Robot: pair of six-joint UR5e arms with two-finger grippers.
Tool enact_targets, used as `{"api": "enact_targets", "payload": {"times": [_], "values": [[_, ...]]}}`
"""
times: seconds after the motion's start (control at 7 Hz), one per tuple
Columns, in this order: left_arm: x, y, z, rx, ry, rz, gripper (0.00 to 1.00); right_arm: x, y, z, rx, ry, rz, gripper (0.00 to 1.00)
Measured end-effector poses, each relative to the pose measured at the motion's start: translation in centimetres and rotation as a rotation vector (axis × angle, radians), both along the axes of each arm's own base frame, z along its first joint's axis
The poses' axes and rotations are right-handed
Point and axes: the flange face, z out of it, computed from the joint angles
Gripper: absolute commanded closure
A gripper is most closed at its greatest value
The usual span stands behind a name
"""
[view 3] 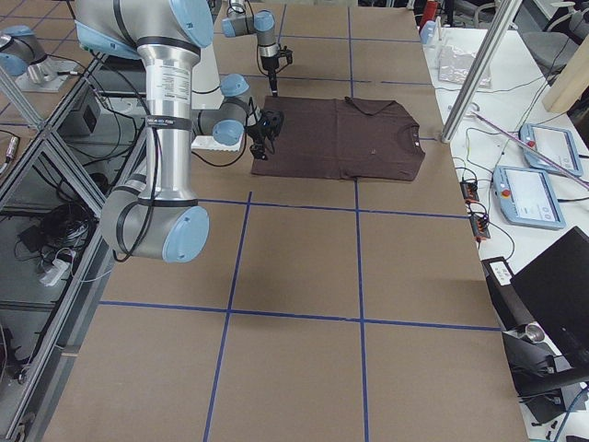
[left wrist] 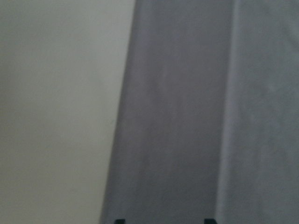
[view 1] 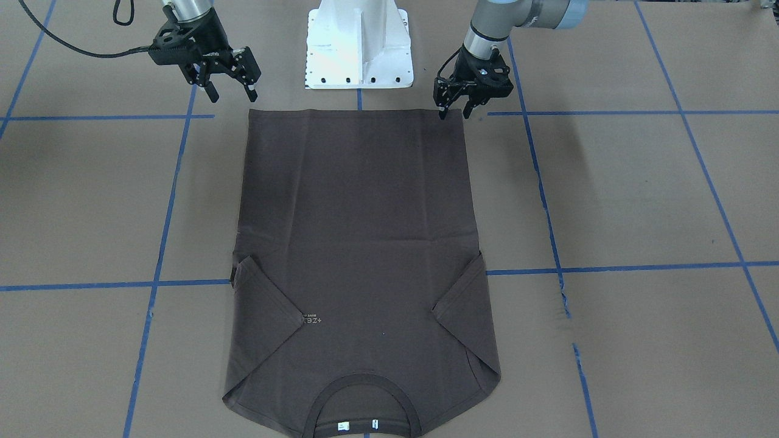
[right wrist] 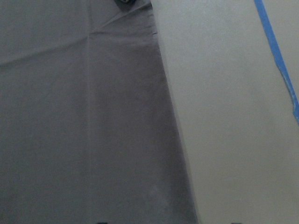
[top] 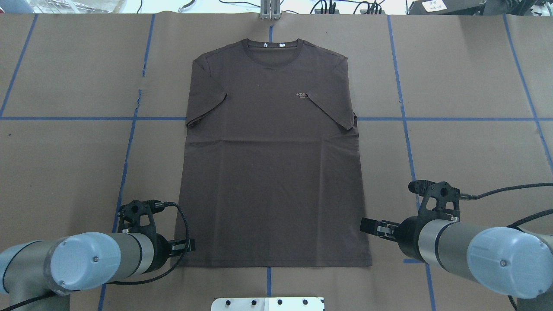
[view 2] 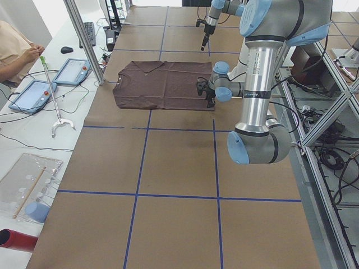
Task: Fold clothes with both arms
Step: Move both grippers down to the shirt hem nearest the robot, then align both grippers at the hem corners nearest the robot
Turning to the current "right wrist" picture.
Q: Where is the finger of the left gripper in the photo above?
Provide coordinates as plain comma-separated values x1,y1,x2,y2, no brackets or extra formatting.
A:
114,0,136,10

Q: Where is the dark brown t-shirt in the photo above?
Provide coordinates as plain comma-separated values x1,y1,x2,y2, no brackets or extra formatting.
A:
0,0,198,224

